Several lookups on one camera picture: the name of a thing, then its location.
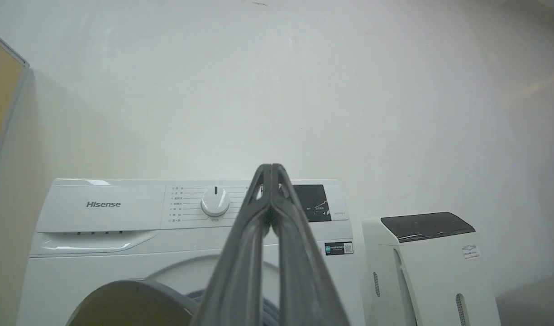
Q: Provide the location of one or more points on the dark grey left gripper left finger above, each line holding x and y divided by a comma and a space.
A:
241, 271

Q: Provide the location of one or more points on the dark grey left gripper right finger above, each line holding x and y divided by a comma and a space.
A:
299, 271

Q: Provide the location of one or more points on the white washing machine dial knob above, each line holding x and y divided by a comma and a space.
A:
215, 202

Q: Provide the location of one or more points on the round grey washing machine door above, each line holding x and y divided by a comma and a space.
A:
132, 303

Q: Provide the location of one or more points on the white Hisense washing machine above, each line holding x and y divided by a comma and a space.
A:
123, 240

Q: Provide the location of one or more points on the black QR code sticker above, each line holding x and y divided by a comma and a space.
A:
338, 248

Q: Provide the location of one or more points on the white air purifier black top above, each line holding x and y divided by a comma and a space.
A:
431, 271

